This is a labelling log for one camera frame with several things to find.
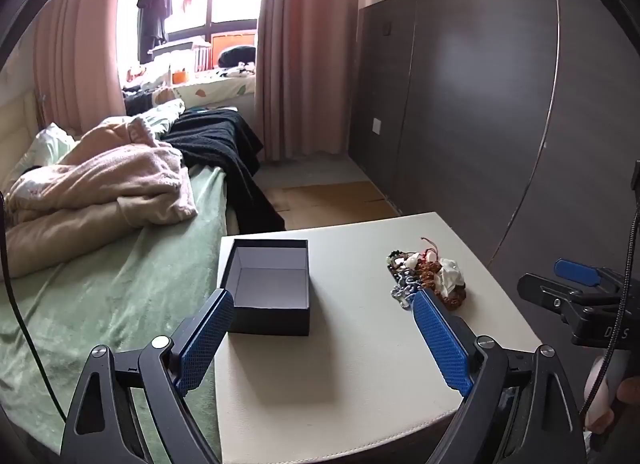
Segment dark brown wardrobe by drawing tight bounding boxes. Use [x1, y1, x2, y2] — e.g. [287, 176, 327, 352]
[348, 0, 640, 295]

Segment beige fleece blanket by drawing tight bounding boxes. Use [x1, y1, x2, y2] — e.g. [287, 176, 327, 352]
[0, 117, 199, 280]

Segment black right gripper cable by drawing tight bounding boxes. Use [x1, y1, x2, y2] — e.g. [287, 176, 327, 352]
[580, 159, 640, 415]

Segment beige padded headboard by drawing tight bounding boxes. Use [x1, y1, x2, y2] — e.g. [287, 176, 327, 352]
[0, 89, 41, 185]

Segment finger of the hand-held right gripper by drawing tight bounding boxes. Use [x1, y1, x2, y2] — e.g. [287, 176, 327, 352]
[517, 258, 623, 317]

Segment bed with green sheet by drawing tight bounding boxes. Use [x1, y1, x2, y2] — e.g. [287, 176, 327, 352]
[0, 164, 236, 464]

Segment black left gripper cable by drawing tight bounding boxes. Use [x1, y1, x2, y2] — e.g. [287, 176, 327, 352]
[0, 191, 67, 420]

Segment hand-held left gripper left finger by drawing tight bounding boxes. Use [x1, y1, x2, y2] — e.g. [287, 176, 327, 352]
[60, 288, 236, 464]

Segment dark hanging clothes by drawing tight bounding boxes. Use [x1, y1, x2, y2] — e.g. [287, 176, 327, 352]
[136, 0, 174, 65]

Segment pink curtain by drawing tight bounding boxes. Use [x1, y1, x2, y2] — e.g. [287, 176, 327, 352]
[253, 0, 376, 162]
[32, 0, 128, 137]

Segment light green pillow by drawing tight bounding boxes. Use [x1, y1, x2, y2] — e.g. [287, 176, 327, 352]
[22, 124, 76, 175]

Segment flattened cardboard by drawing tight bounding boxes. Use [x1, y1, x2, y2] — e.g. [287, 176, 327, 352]
[260, 180, 401, 232]

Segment black knitted blanket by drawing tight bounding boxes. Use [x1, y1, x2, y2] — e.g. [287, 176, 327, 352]
[161, 108, 301, 235]

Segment white rack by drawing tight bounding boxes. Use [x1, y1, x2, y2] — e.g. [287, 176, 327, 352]
[148, 39, 213, 72]

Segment floral light quilt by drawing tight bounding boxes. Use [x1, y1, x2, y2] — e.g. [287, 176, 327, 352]
[135, 98, 187, 135]

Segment black bag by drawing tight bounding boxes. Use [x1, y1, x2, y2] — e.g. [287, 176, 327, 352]
[216, 45, 257, 68]

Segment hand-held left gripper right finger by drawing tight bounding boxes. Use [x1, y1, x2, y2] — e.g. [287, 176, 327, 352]
[411, 288, 588, 464]

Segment floral window seat cushion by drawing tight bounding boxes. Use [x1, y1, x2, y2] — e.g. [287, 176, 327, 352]
[172, 73, 257, 101]

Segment pile of jewelry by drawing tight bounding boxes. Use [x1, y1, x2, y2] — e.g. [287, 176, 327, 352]
[386, 235, 469, 313]

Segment person's right hand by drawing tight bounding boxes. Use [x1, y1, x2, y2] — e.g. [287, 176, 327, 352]
[584, 355, 640, 440]

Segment black box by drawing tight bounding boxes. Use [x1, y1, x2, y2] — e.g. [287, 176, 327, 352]
[219, 238, 311, 337]

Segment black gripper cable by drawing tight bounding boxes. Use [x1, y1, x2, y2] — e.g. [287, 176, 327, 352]
[580, 159, 640, 415]
[0, 191, 67, 420]

